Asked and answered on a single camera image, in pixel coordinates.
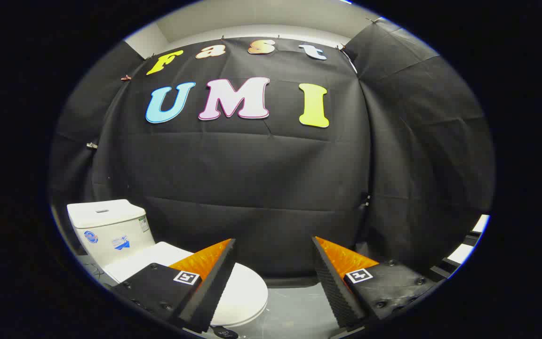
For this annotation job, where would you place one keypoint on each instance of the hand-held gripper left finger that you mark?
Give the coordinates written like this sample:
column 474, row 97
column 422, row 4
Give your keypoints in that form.
column 214, row 282

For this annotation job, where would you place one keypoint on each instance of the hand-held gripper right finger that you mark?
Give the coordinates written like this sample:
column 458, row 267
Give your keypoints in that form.
column 330, row 287

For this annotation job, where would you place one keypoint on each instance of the white toilet lid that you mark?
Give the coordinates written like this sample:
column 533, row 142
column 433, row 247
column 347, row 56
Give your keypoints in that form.
column 243, row 292

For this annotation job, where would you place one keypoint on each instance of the white toilet with tank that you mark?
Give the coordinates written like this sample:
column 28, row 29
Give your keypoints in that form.
column 106, row 235

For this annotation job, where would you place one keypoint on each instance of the black backdrop cloth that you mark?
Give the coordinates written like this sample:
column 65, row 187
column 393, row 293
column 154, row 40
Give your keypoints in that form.
column 252, row 188

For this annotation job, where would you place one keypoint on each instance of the silver spring clip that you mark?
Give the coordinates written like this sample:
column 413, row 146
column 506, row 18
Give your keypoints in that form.
column 91, row 146

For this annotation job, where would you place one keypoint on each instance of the white and black frame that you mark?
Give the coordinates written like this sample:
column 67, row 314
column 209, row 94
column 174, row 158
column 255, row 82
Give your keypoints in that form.
column 461, row 253

